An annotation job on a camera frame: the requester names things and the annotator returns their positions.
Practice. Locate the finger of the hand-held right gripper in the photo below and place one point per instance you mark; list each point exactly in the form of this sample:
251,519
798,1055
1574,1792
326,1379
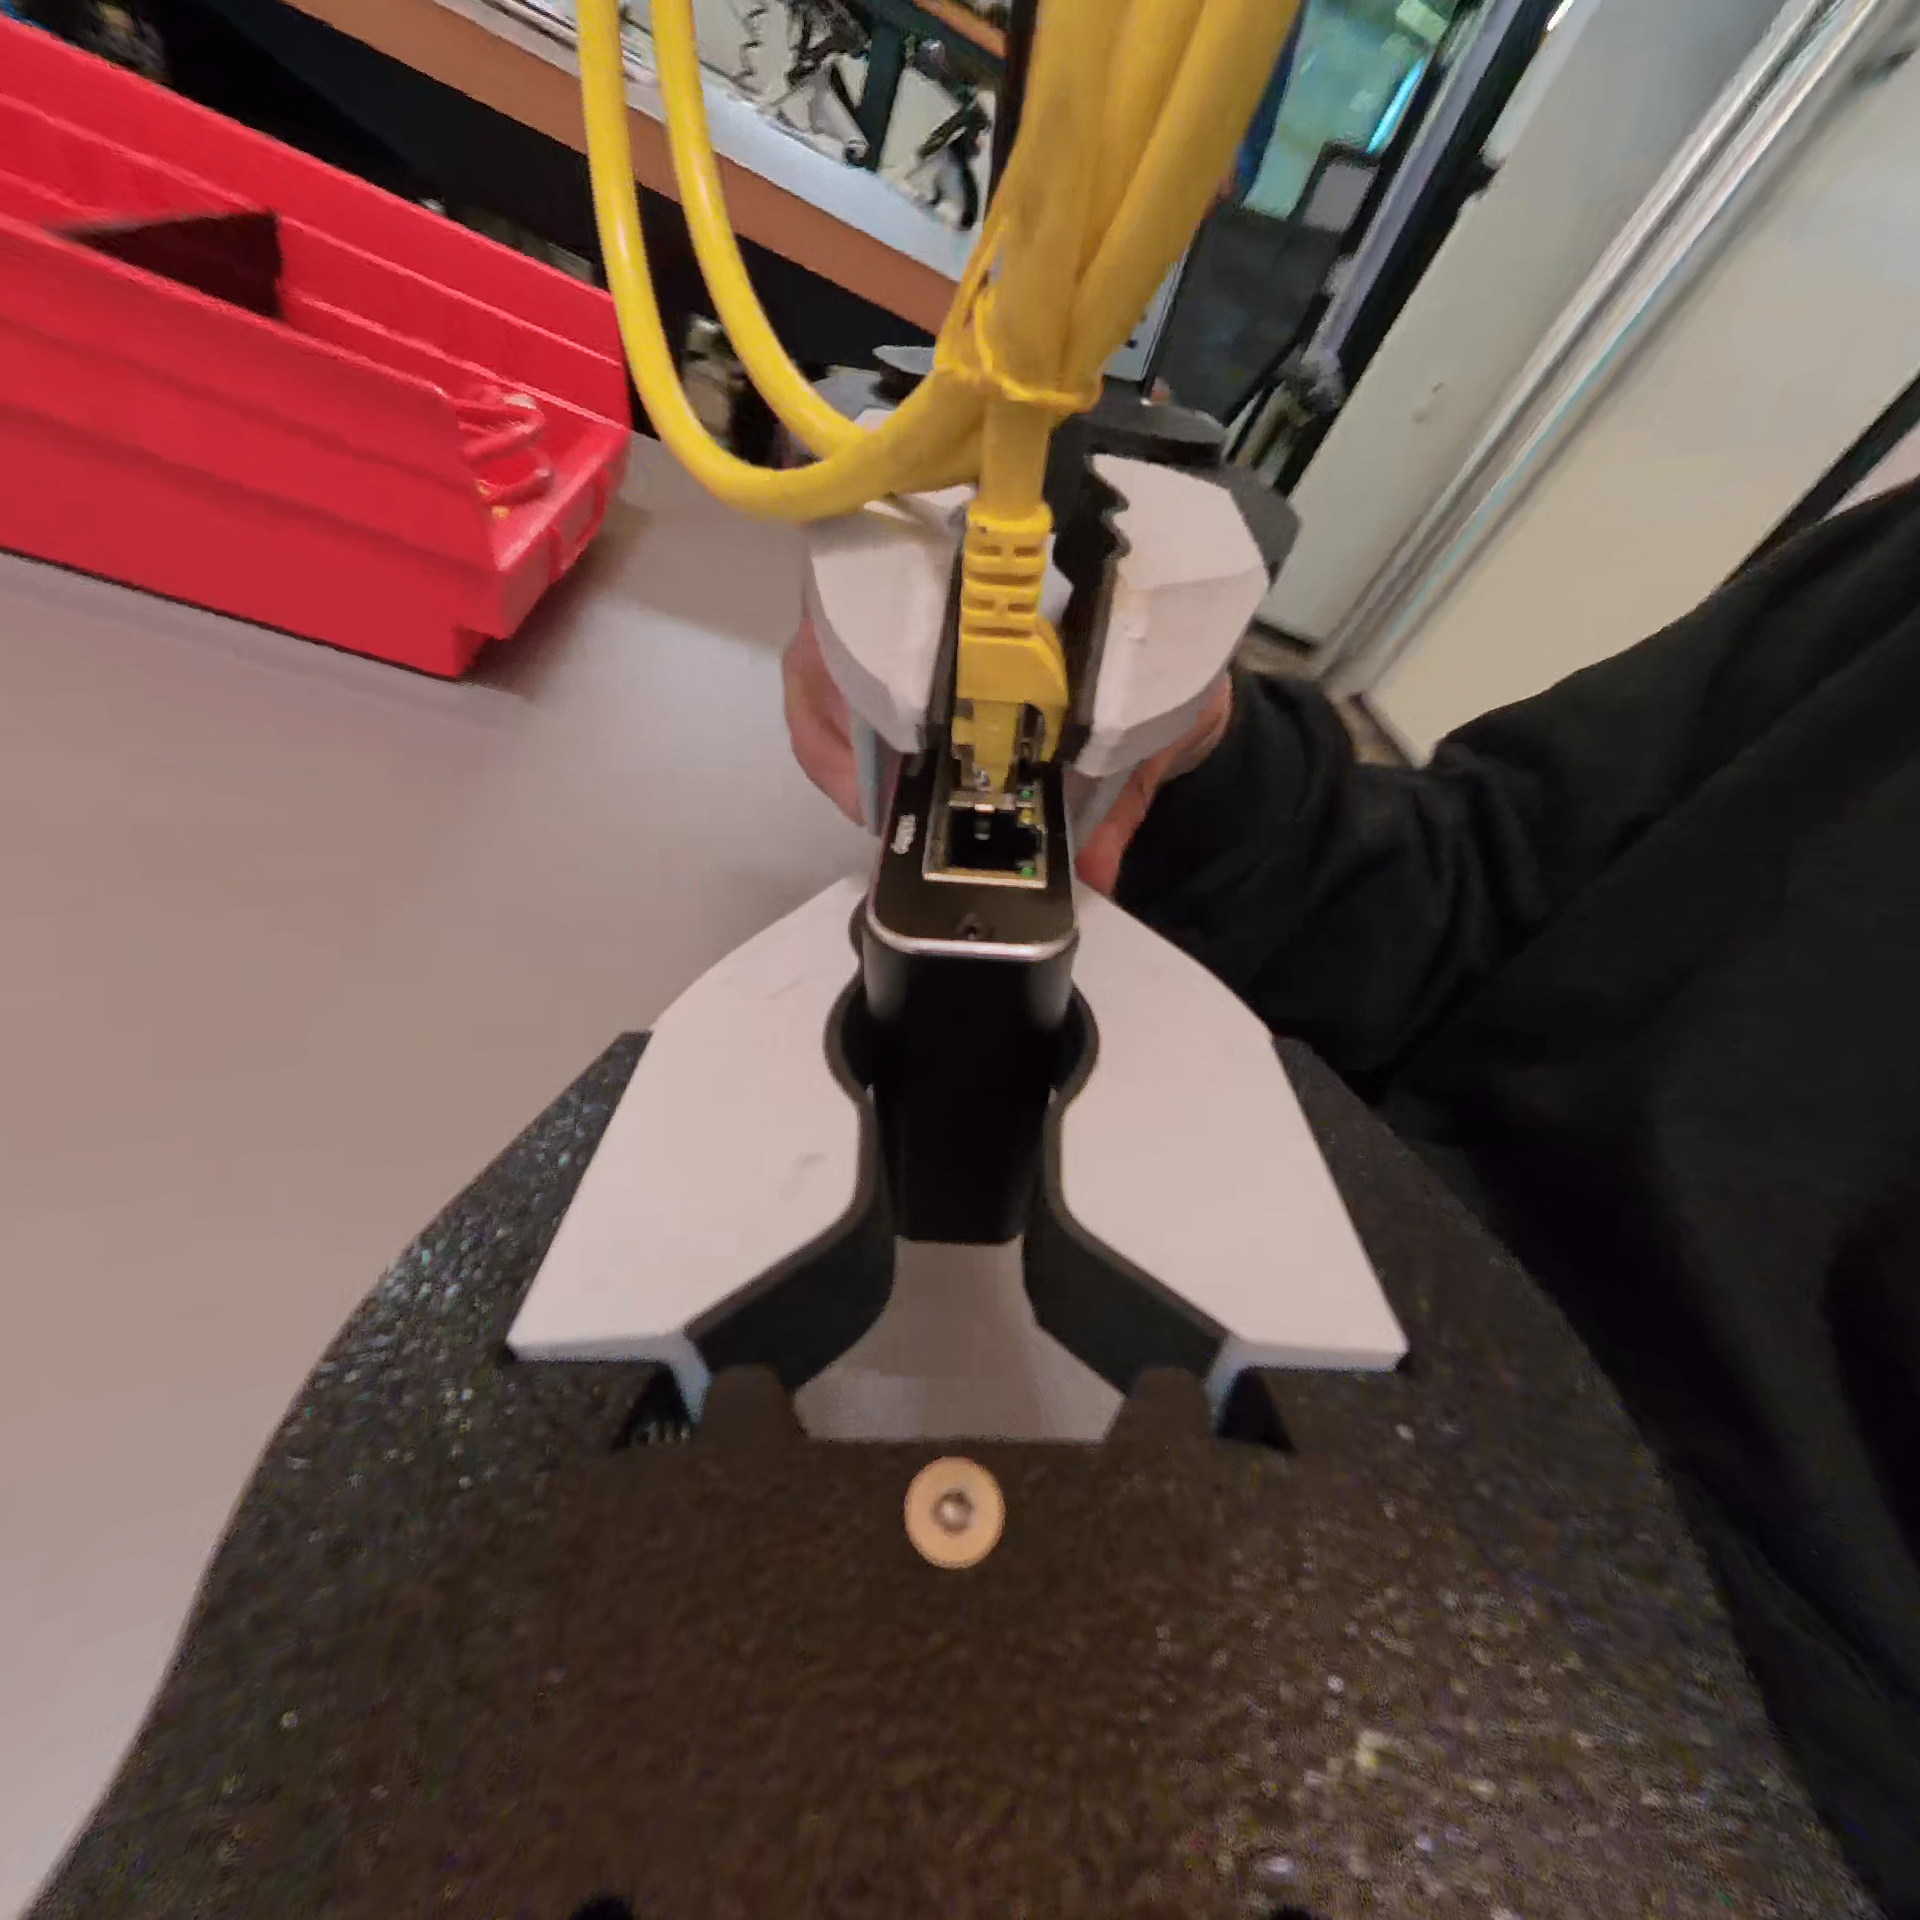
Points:
879,600
1183,587

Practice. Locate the person's torso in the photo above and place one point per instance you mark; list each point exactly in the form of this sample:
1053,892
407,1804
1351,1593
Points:
1725,1350

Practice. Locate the black network switch box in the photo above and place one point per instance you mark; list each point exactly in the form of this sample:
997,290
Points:
967,1081

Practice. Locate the person's right hand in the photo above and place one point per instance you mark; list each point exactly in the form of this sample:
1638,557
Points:
819,720

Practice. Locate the red plastic bin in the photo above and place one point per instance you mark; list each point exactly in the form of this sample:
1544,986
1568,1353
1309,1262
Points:
226,452

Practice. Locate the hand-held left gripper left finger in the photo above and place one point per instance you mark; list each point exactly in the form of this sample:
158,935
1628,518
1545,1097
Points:
705,1186

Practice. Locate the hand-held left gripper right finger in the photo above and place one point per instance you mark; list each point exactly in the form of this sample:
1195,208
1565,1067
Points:
1214,1186

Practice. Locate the silver metal door frame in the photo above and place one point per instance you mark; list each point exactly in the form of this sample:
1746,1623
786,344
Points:
1575,332

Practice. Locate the wood-edged office table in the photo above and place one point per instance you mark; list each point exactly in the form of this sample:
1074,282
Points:
838,227

